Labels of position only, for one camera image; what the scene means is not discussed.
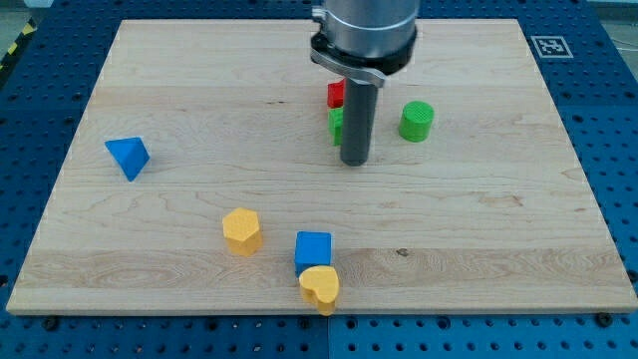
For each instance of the red block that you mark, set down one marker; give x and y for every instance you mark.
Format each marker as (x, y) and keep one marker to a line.
(335, 94)

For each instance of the blue triangle block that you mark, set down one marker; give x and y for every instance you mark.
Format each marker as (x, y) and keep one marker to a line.
(130, 154)

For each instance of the green star block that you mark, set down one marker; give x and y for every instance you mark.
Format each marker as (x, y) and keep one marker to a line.
(335, 123)

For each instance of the black bolt right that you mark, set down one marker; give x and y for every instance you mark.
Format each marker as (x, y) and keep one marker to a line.
(604, 319)

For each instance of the yellow hexagon block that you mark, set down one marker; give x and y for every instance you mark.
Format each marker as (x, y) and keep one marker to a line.
(242, 231)

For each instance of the yellow heart block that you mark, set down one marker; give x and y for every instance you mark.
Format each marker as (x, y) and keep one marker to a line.
(320, 286)

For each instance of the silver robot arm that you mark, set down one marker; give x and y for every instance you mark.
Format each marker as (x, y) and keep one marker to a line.
(364, 40)

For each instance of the white fiducial marker tag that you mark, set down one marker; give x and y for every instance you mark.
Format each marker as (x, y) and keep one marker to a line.
(551, 47)

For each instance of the blue cube block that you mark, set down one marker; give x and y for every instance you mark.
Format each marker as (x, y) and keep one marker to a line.
(312, 248)

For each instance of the wooden board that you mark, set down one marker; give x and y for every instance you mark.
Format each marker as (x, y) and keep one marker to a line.
(491, 213)

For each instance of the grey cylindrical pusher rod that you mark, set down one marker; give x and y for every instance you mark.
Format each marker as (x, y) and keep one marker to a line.
(360, 100)

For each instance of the green cylinder block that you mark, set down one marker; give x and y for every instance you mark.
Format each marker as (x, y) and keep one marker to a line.
(416, 121)

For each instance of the black bolt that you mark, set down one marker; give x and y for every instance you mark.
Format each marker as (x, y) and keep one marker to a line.
(50, 323)
(604, 319)

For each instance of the black bolt left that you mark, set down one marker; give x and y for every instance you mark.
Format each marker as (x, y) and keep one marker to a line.
(50, 323)

